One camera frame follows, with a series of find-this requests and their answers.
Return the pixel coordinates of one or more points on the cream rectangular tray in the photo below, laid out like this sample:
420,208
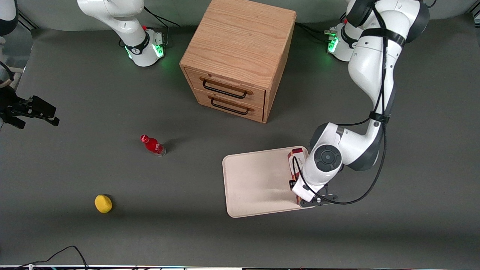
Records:
255,180

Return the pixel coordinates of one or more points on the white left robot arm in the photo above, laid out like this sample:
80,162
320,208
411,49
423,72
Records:
371,67

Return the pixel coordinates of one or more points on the wooden drawer cabinet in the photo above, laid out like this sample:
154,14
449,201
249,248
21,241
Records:
240,37

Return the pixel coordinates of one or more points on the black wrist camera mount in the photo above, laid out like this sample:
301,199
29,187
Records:
318,201

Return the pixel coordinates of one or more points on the wooden drawer front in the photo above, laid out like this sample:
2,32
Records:
258,98
204,98

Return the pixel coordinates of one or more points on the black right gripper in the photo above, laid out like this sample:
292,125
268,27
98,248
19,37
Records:
9,103

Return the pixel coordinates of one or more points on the yellow lemon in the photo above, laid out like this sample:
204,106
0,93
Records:
103,204

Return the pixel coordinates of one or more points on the red drink bottle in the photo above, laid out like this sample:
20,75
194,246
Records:
152,144

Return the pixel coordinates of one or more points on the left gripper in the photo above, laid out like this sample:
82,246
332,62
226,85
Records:
291,184

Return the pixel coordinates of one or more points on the red cookie box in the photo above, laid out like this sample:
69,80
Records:
297,152

